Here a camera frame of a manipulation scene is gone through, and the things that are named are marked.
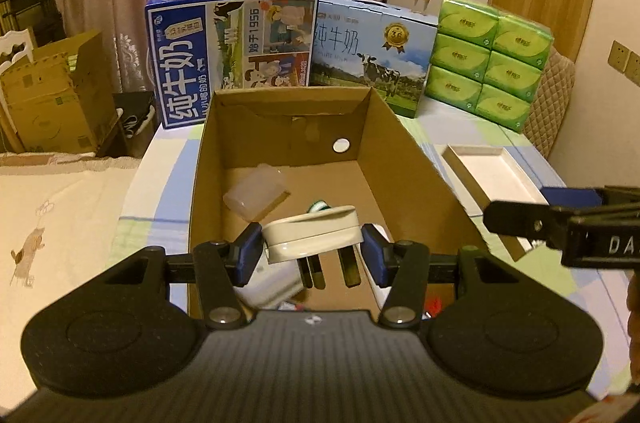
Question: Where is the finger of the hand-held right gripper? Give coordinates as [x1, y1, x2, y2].
[541, 185, 640, 215]
[482, 200, 576, 250]

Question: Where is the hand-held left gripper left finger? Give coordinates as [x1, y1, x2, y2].
[101, 222, 264, 330]

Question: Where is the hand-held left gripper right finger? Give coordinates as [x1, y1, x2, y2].
[362, 222, 524, 330]

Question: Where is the white shallow tray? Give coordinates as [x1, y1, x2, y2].
[434, 144, 551, 211]

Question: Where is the clear plastic container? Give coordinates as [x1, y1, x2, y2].
[223, 164, 291, 223]

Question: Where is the white plug adapter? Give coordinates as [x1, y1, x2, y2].
[261, 205, 364, 292]

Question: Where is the brown cardboard box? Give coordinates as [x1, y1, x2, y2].
[187, 86, 493, 322]

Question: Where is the quilted beige cushion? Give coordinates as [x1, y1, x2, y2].
[522, 53, 576, 162]

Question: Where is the plaid tablecloth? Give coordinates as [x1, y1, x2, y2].
[115, 93, 640, 404]

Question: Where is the pack of green tissue packets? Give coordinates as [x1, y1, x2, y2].
[425, 0, 555, 134]

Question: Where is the black bag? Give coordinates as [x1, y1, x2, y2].
[95, 90, 157, 159]

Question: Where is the beige embroidered bedspread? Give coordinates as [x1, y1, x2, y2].
[0, 150, 146, 334]

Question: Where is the green-sided milk carton box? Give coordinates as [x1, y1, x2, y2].
[310, 0, 440, 119]

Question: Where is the dark blue milk carton box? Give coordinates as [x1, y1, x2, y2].
[145, 0, 321, 130]

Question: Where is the brown storage carton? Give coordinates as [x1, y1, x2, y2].
[0, 30, 119, 154]

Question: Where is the white chair back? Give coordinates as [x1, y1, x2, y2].
[0, 28, 36, 70]

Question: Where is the beige wall socket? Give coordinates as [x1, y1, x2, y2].
[625, 50, 640, 87]
[607, 39, 631, 72]

